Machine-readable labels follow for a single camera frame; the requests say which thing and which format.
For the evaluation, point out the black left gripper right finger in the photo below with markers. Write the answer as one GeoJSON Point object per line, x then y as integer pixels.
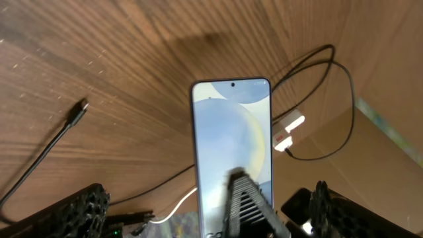
{"type": "Point", "coordinates": [333, 215]}

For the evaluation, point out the white power strip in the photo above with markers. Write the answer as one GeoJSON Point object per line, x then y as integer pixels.
{"type": "Point", "coordinates": [281, 137]}

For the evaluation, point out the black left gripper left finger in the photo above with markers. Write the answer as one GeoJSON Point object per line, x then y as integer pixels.
{"type": "Point", "coordinates": [80, 215]}

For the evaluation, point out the blue Galaxy smartphone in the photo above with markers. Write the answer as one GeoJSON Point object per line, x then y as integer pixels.
{"type": "Point", "coordinates": [231, 120]}

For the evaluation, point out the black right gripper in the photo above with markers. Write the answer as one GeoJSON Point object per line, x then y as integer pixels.
{"type": "Point", "coordinates": [248, 214]}

